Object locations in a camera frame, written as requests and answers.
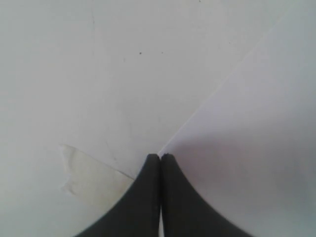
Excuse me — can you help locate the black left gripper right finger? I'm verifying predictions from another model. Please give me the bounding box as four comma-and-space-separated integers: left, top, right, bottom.
160, 154, 251, 237

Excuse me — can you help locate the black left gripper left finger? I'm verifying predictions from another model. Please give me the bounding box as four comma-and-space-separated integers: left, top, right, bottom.
78, 154, 160, 237

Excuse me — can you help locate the clear tape piece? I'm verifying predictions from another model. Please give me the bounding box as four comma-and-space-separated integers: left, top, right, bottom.
60, 144, 133, 196

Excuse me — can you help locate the white paper sheet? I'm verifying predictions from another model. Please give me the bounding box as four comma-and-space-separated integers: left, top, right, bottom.
163, 1, 316, 237

